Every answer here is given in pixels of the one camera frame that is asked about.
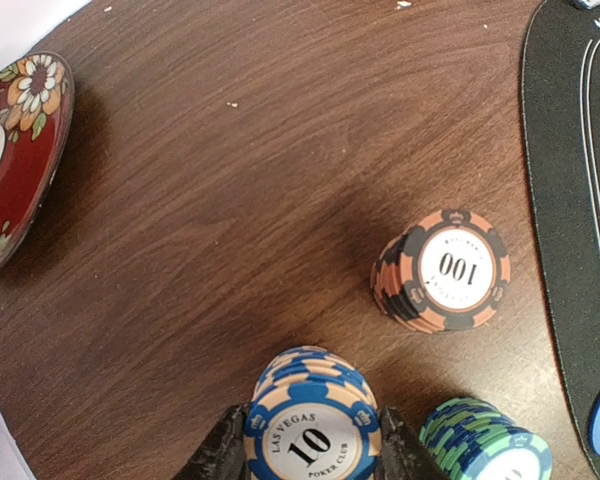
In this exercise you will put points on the red floral plate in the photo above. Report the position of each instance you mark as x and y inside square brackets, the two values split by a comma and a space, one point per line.
[36, 106]

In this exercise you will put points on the orange black 100 chip stack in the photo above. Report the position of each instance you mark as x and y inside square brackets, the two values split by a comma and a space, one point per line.
[448, 272]

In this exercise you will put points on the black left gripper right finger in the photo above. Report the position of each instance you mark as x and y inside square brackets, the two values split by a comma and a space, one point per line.
[403, 456]

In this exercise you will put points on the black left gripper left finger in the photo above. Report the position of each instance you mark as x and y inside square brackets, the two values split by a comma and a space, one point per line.
[221, 455]

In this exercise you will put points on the blue white 10 chip stack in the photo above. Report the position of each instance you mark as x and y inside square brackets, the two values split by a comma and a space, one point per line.
[312, 416]

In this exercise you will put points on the round black poker mat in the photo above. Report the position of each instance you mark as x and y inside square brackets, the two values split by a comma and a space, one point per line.
[560, 92]

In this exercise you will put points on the green blue chip stack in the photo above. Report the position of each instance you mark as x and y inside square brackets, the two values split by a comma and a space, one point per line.
[471, 439]

